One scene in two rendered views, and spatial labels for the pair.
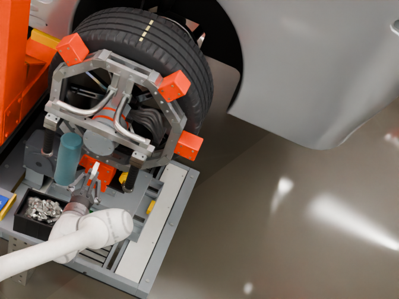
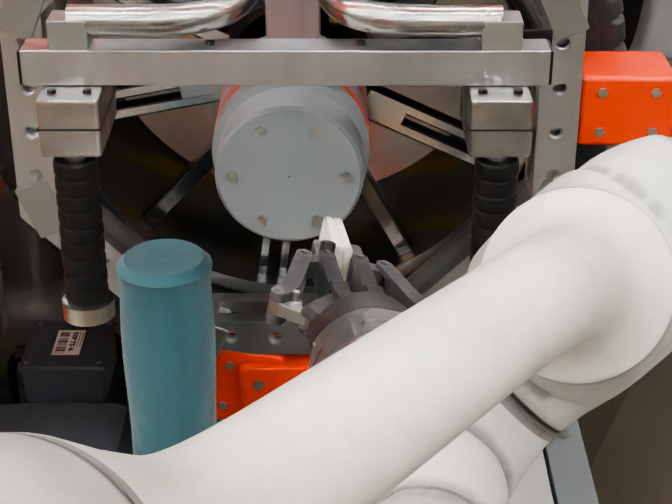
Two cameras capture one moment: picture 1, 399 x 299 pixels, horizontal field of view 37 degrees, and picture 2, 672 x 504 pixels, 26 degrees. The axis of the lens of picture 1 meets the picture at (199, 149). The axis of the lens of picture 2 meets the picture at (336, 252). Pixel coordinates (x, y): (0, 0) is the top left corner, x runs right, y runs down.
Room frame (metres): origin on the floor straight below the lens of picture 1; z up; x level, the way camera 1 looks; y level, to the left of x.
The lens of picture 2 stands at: (0.36, 0.31, 1.38)
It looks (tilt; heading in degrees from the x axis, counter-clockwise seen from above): 28 degrees down; 0
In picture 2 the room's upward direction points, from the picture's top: straight up
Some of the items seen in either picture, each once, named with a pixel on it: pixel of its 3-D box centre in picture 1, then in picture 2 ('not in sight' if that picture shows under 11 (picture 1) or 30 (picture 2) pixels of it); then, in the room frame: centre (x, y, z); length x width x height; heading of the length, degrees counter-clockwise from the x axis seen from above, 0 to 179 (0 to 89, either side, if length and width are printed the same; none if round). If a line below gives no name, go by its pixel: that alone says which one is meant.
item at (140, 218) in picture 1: (105, 191); not in sight; (1.84, 0.34, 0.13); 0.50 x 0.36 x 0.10; 90
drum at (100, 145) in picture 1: (108, 126); (292, 129); (1.59, 0.36, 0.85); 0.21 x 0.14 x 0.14; 0
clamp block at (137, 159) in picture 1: (140, 154); (495, 106); (1.46, 0.19, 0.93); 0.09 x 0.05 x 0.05; 0
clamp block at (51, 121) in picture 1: (55, 117); (77, 106); (1.46, 0.53, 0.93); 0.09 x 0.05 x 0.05; 0
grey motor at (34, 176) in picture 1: (57, 143); (79, 462); (1.89, 0.65, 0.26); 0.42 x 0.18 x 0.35; 0
